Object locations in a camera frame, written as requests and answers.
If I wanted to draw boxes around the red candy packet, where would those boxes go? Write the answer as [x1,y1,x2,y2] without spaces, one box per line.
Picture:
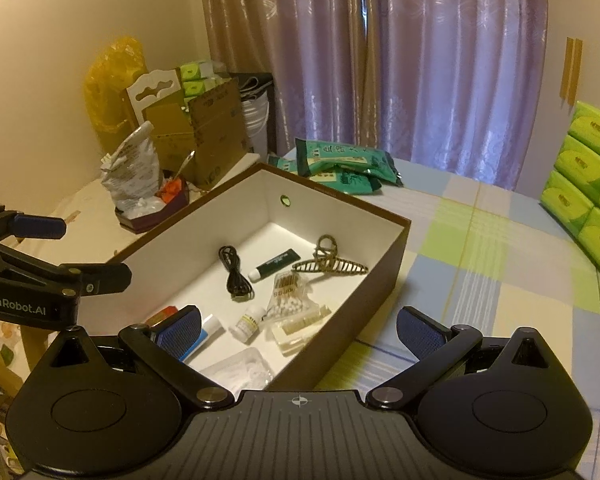
[146,306,178,327]

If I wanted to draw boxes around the blue cream tube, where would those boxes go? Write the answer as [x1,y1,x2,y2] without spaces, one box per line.
[180,314,223,362]

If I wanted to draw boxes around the white pill bottle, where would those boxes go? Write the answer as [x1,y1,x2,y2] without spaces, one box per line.
[228,306,266,344]

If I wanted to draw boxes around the clear floss pick box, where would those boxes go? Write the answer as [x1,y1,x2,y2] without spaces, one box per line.
[201,348,274,396]

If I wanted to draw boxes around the black usb cable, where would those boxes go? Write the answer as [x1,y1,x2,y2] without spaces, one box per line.
[217,244,257,302]

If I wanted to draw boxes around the white hair claw clip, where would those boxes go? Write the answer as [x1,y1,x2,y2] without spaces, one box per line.
[271,306,332,356]

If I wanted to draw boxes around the cotton swab packet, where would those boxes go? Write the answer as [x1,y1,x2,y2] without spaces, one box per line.
[262,271,315,323]

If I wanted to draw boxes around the leopard hair claw clip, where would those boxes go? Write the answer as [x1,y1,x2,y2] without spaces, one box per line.
[291,234,368,275]

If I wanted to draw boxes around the dark green small tube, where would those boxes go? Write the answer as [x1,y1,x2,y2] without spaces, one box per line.
[248,248,300,283]

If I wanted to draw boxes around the checkered tablecloth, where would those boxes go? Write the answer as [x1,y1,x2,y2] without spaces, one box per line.
[279,146,600,480]

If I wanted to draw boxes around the brown cardboard storage box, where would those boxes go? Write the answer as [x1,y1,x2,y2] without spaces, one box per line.
[19,161,413,392]

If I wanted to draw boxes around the dark wooden tray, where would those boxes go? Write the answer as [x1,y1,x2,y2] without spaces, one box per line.
[114,177,189,234]

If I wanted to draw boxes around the crumpled silver bag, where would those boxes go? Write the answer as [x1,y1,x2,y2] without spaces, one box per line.
[100,122,162,211]

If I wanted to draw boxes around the yellow plastic bag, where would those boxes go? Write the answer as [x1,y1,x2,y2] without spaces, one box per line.
[83,36,147,134]

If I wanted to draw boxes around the green wet wipe packets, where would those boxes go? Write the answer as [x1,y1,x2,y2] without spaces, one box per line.
[266,138,403,195]

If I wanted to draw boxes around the green tissue pack stack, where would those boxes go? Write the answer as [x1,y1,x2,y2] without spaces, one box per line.
[541,101,600,268]

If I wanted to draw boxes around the brown cardboard carton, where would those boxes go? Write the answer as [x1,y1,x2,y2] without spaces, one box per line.
[123,70,248,191]

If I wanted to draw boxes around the white paper bag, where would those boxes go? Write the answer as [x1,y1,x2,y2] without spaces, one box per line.
[230,73,277,160]

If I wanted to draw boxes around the purple curtain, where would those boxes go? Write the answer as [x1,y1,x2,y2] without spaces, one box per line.
[202,0,547,188]

